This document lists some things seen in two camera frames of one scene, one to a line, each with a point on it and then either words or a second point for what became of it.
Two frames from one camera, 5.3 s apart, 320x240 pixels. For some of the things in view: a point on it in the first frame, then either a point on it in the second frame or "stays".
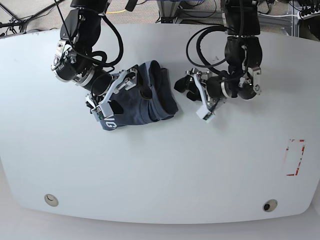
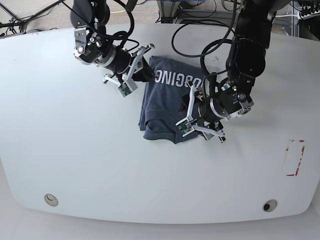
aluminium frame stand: [168, 9] stays
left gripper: [122, 80] -> [124, 64]
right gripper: [187, 83] -> [200, 115]
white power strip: [310, 15] stays
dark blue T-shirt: [138, 111] -> [165, 100]
